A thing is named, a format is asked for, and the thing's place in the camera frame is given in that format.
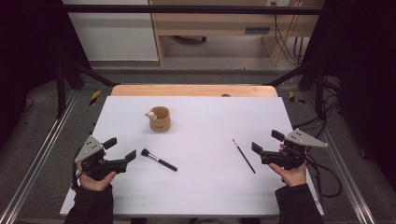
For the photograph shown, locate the yellow clamp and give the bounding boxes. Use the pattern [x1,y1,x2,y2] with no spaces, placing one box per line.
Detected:
[288,91,306,105]
[89,90,102,106]

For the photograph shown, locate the person's right hand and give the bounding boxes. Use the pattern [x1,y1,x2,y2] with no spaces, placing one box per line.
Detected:
[268,143,308,188]

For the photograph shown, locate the black curtain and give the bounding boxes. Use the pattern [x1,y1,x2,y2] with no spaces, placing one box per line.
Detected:
[303,0,396,190]
[0,0,92,150]

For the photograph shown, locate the thick black makeup brush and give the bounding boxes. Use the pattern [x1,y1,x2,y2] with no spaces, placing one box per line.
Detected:
[140,147,178,173]

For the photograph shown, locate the right hand-held gripper cable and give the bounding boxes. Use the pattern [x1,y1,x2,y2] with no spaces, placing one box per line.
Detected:
[304,153,343,206]

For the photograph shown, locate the yellow clamp left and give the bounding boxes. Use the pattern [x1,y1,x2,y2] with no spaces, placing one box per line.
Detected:
[89,90,102,106]

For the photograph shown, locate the black cable bundle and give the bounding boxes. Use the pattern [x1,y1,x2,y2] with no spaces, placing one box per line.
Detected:
[270,1,305,65]

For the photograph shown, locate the white cabinet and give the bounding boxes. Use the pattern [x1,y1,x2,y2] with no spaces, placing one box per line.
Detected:
[62,0,160,62]

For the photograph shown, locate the tan cup with animal figure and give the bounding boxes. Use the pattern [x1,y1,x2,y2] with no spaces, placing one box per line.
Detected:
[145,105,172,133]

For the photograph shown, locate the wooden table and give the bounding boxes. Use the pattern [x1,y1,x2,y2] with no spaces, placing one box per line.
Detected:
[110,84,279,98]

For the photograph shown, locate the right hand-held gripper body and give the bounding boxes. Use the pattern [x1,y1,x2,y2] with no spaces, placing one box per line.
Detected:
[260,129,329,171]

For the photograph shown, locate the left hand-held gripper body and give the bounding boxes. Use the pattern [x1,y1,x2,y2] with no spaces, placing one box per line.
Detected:
[74,135,129,182]

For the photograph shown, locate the black horizontal frame bar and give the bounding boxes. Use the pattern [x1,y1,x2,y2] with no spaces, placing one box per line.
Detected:
[60,4,323,16]

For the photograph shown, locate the yellow clamp right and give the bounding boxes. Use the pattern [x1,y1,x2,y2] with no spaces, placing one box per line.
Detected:
[288,91,306,105]

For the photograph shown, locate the metal floor rail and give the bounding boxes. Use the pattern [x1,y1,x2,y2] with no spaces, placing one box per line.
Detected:
[0,90,78,224]
[303,92,376,224]

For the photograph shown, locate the black floor cables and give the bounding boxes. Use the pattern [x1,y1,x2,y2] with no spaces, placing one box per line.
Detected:
[292,77,342,139]

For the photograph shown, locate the person's left hand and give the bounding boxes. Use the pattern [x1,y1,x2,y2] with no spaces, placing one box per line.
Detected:
[75,161,118,192]

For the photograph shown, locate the black frame stand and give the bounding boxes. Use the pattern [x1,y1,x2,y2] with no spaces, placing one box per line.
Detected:
[55,59,120,119]
[264,60,326,119]

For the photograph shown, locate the white table cover board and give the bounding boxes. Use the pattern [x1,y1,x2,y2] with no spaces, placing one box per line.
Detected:
[59,95,325,217]

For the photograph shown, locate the thin black makeup brush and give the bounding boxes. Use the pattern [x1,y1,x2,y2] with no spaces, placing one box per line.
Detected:
[232,138,257,175]

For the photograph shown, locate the light wooden shelf unit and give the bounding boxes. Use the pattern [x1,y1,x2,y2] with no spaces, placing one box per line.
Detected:
[148,0,325,67]

